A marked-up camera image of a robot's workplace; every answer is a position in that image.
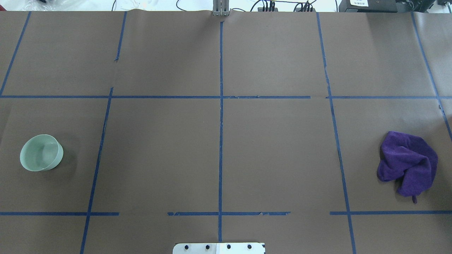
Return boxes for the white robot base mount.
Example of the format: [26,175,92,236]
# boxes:
[172,242,266,254]

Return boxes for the black equipment box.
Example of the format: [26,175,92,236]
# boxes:
[338,0,436,13]

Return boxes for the aluminium extrusion post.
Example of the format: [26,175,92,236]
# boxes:
[213,0,230,17]

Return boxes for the power strip with plugs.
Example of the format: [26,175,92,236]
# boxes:
[250,0,315,12]

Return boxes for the purple crumpled cloth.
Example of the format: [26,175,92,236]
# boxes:
[376,131,439,204]

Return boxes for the clear plastic bag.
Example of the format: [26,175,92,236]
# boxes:
[21,0,86,11]

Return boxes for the pale green bowl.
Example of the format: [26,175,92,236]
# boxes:
[20,134,64,172]

